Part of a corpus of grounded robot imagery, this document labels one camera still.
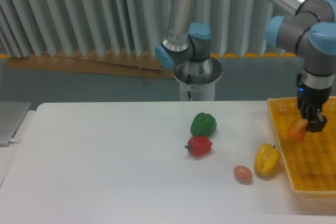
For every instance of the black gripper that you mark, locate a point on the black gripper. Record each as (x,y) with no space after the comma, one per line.
(313,92)

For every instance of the orange toy baguette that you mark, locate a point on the orange toy baguette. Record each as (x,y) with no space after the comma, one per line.
(298,130)

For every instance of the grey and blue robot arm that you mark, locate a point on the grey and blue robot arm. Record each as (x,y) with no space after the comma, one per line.
(307,30)

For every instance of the yellow woven basket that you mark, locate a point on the yellow woven basket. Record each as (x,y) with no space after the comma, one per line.
(310,164)

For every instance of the yellow toy bell pepper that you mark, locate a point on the yellow toy bell pepper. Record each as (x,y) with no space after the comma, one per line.
(266,160)

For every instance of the brown toy egg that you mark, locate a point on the brown toy egg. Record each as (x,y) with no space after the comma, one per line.
(243,174)

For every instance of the green toy bell pepper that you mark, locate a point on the green toy bell pepper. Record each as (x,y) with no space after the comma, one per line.
(203,125)

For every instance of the red toy bell pepper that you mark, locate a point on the red toy bell pepper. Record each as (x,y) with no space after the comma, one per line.
(198,146)

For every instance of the brown cardboard sheet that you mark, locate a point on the brown cardboard sheet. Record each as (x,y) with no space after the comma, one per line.
(64,64)

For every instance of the silver laptop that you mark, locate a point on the silver laptop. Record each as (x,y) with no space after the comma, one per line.
(12,116)

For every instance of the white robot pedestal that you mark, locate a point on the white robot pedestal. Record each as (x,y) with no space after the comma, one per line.
(197,80)

